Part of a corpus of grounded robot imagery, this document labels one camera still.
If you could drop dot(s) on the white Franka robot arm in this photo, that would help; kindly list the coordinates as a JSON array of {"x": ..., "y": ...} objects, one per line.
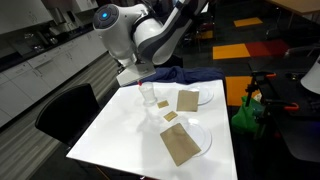
[{"x": 116, "y": 36}]

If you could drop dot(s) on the clear plastic cup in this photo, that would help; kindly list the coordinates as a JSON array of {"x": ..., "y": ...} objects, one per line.
[{"x": 148, "y": 96}]

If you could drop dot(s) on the small brown square card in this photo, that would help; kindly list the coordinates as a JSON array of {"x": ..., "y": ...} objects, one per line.
[
  {"x": 162, "y": 104},
  {"x": 170, "y": 116}
]

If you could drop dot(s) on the dark blue cloth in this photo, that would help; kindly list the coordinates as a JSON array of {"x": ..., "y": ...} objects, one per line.
[{"x": 186, "y": 75}]

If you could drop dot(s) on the black chair under blue cloth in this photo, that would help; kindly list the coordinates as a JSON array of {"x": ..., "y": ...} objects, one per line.
[{"x": 175, "y": 62}]

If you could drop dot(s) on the white round plate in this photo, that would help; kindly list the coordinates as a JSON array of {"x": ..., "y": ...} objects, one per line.
[
  {"x": 205, "y": 96},
  {"x": 201, "y": 135}
]

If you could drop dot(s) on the green bag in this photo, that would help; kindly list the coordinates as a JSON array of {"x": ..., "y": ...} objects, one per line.
[{"x": 245, "y": 118}]

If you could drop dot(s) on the black plastic chair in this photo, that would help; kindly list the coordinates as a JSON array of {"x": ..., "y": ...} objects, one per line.
[{"x": 66, "y": 113}]

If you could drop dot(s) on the black tripod with orange clamps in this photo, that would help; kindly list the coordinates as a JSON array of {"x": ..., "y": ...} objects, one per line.
[{"x": 260, "y": 83}]

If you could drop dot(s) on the white kitchen base cabinets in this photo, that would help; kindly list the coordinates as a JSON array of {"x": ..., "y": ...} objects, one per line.
[{"x": 60, "y": 66}]

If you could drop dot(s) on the black robot stand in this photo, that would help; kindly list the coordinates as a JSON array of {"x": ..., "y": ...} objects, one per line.
[{"x": 300, "y": 133}]

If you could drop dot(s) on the wooden table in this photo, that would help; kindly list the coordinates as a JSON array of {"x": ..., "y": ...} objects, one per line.
[{"x": 296, "y": 5}]

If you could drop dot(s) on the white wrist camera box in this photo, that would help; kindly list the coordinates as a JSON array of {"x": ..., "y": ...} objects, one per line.
[{"x": 136, "y": 73}]

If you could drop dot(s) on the white wall cabinet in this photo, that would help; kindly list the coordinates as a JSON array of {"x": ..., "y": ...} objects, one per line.
[{"x": 20, "y": 13}]

